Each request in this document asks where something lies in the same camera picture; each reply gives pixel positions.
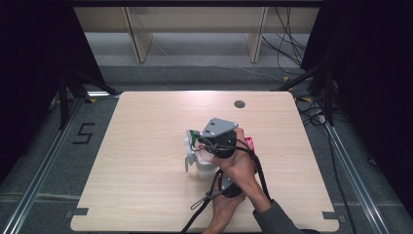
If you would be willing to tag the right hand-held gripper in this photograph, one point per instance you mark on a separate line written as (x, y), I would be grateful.
(219, 128)

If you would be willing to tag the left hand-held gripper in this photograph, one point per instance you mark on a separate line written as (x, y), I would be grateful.
(229, 188)

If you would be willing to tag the clear jug with grey lid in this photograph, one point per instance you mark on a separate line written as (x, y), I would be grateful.
(204, 167)

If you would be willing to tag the pink plastic bag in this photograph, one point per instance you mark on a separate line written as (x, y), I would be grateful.
(249, 143)

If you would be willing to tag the person's left hand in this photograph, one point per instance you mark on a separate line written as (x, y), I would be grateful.
(224, 211)

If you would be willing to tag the person's right hand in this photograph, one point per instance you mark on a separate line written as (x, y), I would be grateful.
(238, 165)

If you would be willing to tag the light wooden shelf unit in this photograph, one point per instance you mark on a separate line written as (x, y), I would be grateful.
(195, 19)

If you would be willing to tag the black metal stand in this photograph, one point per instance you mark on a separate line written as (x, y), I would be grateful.
(329, 97)
(63, 100)

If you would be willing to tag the black curtain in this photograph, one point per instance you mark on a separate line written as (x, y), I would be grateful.
(373, 81)
(29, 81)

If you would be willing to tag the aluminium floor rail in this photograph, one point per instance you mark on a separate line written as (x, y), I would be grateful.
(42, 172)
(354, 178)

